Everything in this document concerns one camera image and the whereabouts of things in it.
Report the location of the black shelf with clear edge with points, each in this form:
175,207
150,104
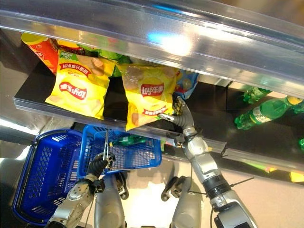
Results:
213,118

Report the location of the yellow snack pack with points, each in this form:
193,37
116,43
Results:
297,177

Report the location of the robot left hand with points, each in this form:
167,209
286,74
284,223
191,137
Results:
97,165

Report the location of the yellow Lay's bag green corner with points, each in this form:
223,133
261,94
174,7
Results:
78,88

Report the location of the red chips can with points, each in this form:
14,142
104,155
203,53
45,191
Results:
45,53

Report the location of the robot left leg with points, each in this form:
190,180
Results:
109,202

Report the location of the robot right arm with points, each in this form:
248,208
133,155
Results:
213,175

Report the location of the dark red snack bag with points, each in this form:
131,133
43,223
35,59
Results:
71,47

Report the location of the yellow Lay's chips bag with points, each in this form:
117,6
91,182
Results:
148,95

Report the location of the clear plastic shelf rail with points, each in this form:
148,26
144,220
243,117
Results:
152,35

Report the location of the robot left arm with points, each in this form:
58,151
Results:
76,202

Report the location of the green chips bag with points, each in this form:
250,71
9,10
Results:
111,55

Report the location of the blue plastic shopping basket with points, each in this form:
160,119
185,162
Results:
45,171

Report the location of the robot right leg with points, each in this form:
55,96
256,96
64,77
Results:
185,204

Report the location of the large green soda bottle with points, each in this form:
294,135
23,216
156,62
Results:
263,111

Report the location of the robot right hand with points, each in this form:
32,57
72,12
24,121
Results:
185,118

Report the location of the robot leg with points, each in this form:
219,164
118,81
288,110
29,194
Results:
185,204
109,202

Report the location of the green bottle white label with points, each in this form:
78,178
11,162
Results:
127,140

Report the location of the blue chips bag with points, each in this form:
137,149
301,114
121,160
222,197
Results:
187,84

